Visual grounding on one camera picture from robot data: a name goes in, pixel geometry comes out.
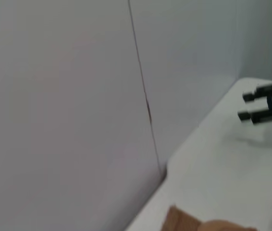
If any brown jute handbag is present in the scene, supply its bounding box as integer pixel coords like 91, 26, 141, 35
161, 205, 259, 231

